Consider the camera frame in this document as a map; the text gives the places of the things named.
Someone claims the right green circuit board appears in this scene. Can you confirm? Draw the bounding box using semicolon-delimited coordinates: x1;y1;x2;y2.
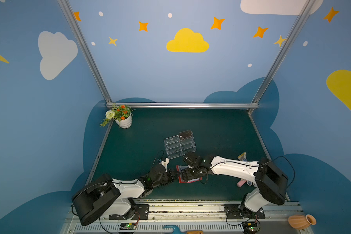
242;222;260;234

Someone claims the clear acrylic card organizer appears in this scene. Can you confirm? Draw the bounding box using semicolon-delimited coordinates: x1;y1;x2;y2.
163;135;197;160

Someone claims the red card holder wallet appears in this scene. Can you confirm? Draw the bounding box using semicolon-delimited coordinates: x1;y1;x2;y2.
176;165;202;184

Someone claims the aluminium rail front frame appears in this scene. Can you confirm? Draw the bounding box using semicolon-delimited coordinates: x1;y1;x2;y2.
60;199;314;234

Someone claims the left green circuit board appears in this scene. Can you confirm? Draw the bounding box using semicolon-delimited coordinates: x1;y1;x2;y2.
120;223;137;231

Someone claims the teal handled tool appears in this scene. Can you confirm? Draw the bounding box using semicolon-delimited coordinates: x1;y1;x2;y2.
162;224;204;234

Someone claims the white pot with flowers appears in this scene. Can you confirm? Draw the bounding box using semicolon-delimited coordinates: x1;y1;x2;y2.
100;105;132;129

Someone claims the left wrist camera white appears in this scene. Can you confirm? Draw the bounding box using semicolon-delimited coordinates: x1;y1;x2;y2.
160;158;169;172

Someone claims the green circuit board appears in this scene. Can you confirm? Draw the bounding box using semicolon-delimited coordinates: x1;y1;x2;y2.
120;223;137;231
242;222;260;234

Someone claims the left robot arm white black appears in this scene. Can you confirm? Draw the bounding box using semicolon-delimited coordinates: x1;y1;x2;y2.
71;160;180;226

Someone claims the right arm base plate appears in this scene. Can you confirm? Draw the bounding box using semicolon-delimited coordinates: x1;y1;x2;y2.
224;204;266;219

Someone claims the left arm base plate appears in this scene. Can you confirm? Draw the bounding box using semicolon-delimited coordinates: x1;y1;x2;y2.
109;204;150;220

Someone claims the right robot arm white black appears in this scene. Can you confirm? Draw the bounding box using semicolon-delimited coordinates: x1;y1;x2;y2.
180;152;288;213

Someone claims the terracotta clay vase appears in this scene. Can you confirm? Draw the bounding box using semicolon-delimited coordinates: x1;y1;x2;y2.
288;214;317;230

